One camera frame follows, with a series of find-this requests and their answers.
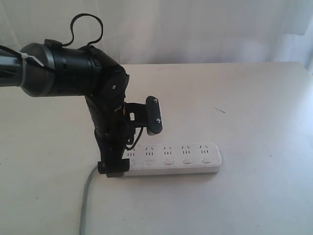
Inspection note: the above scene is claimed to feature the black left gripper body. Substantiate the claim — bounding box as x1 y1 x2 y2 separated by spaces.
85 93 134 165

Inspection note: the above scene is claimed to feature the white five-outlet power strip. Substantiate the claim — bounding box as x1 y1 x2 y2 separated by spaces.
123 142 222 177

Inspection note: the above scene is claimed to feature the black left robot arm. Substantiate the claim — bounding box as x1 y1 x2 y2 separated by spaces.
0 40 134 178

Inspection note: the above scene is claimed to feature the white sheer curtain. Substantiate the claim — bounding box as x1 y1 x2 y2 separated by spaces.
0 0 313 71

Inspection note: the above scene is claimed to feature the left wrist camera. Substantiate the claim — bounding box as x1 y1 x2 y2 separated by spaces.
146 96 163 136

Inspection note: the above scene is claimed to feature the grey power cable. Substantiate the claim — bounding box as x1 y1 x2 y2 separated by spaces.
78 166 100 235

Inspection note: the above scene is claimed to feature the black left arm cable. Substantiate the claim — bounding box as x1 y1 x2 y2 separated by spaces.
61 14 104 47

